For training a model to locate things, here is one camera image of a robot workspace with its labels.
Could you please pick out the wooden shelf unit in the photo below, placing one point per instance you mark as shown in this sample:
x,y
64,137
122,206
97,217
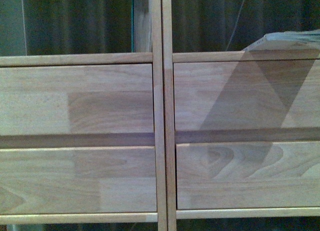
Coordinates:
x,y
165,137

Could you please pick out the white paperback book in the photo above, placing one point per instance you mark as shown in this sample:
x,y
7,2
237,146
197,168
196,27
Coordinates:
x,y
287,40

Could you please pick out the lower right wooden drawer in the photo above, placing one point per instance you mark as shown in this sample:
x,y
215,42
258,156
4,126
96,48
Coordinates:
x,y
240,175

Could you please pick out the lower left wooden drawer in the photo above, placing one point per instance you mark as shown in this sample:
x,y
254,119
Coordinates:
x,y
78,180

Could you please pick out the thick teal hardcover book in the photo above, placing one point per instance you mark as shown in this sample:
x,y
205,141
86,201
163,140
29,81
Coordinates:
x,y
141,26

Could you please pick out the upper right wooden drawer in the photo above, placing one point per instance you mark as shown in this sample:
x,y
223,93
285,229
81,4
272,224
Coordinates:
x,y
245,95

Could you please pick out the wooden drawer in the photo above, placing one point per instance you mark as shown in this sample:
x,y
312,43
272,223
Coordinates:
x,y
245,95
240,175
69,100
78,180

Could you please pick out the upper left wooden drawer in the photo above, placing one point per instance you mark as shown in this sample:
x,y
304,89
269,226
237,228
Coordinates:
x,y
69,100

